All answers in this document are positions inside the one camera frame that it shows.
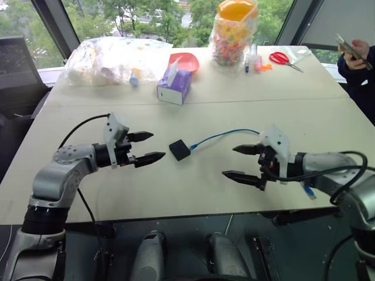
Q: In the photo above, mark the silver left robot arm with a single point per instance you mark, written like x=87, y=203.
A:
x=58, y=172

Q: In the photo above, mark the large clear plastic bag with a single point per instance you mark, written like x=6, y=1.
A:
x=102, y=61

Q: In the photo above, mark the bystander's bare hand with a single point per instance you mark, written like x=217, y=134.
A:
x=359, y=51

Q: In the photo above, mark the small pink bottle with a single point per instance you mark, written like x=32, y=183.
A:
x=257, y=63

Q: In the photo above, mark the small clear bottle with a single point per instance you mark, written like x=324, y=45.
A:
x=253, y=51

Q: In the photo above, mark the bystander's smartphone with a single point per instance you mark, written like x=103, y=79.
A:
x=347, y=48

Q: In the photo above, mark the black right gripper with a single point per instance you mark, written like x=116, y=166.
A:
x=267, y=164

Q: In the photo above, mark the black mesh chair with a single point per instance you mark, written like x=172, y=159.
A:
x=17, y=73

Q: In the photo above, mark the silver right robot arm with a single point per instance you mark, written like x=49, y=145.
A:
x=325, y=159

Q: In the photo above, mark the bagged jar of colourful candy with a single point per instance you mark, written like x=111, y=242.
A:
x=230, y=38

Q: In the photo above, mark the bystander's dark-sleeved body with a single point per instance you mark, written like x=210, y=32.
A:
x=357, y=87

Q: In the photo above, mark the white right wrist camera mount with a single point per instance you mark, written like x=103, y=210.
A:
x=278, y=143

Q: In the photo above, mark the dark rounded grey shape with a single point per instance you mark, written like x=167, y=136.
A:
x=225, y=257
x=149, y=257

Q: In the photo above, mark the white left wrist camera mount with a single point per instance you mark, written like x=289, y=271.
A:
x=112, y=128

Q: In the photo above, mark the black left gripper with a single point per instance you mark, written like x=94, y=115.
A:
x=122, y=152

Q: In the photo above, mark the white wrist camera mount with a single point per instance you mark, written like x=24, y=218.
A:
x=112, y=128
x=278, y=143

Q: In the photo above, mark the orange plastic clip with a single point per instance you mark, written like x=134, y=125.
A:
x=267, y=67

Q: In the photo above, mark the blue pen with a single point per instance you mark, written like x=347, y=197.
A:
x=247, y=65

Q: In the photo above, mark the small black adapter box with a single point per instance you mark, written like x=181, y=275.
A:
x=179, y=150

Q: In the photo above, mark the grey roller blind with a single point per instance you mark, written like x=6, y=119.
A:
x=340, y=17

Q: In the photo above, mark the red plastic bowl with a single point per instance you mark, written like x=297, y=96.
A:
x=187, y=61

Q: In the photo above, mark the purple tissue box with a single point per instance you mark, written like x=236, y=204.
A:
x=175, y=85

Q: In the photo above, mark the dark window frame post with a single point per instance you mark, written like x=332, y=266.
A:
x=55, y=26
x=299, y=20

